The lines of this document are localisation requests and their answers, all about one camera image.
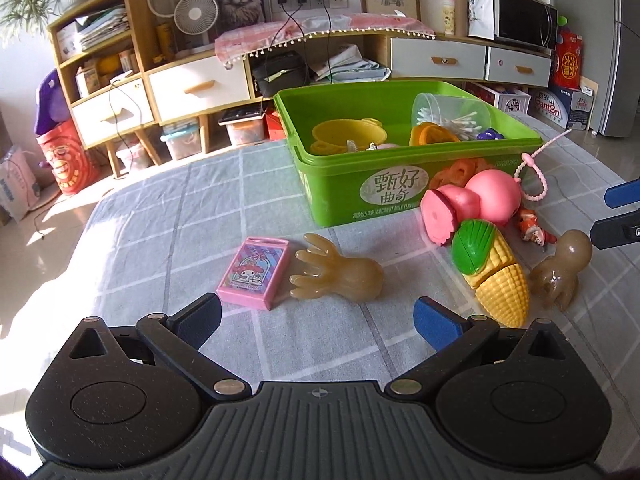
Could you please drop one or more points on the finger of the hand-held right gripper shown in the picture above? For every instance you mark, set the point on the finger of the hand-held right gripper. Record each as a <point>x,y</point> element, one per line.
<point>624,192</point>
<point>614,234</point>

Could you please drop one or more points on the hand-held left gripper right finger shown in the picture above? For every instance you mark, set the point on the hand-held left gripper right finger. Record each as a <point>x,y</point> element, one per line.
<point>436,324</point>

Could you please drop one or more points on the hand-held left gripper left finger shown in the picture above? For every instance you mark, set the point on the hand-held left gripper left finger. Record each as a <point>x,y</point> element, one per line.
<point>196,321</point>

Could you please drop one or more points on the translucent rubber hand toy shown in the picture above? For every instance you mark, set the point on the translucent rubber hand toy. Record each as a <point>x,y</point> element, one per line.
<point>562,270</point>
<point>345,275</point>

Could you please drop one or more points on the pink toy card box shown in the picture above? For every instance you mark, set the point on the pink toy card box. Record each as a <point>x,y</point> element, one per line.
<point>252,272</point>

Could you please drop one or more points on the yellow toy corn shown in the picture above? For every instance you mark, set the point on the yellow toy corn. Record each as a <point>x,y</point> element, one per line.
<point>495,270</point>

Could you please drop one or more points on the small red figurine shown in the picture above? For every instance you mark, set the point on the small red figurine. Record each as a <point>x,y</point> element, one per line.
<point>532,227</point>

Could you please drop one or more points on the pink toy peach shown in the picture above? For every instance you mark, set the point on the pink toy peach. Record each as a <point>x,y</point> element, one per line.
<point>480,200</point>

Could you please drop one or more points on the purple toy grapes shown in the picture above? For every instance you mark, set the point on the purple toy grapes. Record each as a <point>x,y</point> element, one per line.
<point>490,135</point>

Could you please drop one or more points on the green plastic storage box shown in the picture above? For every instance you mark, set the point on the green plastic storage box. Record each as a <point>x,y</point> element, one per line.
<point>350,185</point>

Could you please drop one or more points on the orange toy bowl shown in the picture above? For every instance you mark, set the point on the orange toy bowl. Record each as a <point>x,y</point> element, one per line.
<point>432,135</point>

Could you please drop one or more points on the clear cotton swab container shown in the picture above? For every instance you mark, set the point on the clear cotton swab container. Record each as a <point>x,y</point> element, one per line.
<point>450,112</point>

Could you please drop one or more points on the yellow toy pot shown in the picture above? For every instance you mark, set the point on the yellow toy pot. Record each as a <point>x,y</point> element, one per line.
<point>350,135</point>

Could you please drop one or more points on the blue and white carton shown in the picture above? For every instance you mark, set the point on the blue and white carton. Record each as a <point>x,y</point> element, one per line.
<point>562,107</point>

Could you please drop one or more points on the red gift box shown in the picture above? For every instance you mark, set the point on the red gift box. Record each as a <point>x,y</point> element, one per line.
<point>569,60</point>

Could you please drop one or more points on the grey refrigerator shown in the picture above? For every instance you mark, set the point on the grey refrigerator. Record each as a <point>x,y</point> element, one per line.
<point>622,45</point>

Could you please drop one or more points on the white and red crate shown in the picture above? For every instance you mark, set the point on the white and red crate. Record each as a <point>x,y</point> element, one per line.
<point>505,100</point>

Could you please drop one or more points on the clear plastic storage box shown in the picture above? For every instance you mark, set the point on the clear plastic storage box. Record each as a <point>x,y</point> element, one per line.
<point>182,141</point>
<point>134,157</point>

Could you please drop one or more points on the clear box, dark lid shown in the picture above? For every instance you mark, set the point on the clear box, dark lid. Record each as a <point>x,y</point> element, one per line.
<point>242,127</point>

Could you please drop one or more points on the white microwave oven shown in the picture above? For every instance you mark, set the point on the white microwave oven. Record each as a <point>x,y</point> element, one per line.
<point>520,20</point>

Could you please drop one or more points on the orange printed sack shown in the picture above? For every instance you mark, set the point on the orange printed sack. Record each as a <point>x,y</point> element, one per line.
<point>67,162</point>

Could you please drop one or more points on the red cardboard box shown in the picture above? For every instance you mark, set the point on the red cardboard box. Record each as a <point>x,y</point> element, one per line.
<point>274,126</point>

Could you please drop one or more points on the white rice sack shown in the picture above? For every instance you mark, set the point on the white rice sack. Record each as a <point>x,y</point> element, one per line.
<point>17,185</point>

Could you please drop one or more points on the red and white tube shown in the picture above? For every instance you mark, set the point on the red and white tube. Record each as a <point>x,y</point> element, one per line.
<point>448,7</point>

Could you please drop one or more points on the black electronic device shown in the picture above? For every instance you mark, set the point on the black electronic device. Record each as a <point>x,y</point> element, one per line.
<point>277,72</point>

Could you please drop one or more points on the long wooden cabinet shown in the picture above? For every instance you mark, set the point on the long wooden cabinet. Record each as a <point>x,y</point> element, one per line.
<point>225,60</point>

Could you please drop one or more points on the purple plastic stool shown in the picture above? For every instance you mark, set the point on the purple plastic stool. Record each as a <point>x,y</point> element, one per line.
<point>50,100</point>

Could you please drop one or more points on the folded pale cloth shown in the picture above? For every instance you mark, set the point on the folded pale cloth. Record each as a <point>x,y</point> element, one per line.
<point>350,62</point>

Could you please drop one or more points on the yellow bottle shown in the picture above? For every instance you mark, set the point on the yellow bottle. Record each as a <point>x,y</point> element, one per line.
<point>165,41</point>

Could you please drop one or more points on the small white desk fan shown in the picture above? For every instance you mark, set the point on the small white desk fan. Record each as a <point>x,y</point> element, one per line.
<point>196,15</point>

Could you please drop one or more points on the stack of papers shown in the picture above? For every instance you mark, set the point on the stack of papers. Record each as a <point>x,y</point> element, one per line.
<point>102,27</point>

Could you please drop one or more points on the pink lace-trimmed cloth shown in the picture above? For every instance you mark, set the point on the pink lace-trimmed cloth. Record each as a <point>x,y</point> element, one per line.
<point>350,27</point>

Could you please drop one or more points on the framed cat picture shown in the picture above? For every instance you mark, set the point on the framed cat picture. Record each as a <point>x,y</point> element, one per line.
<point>240,2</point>

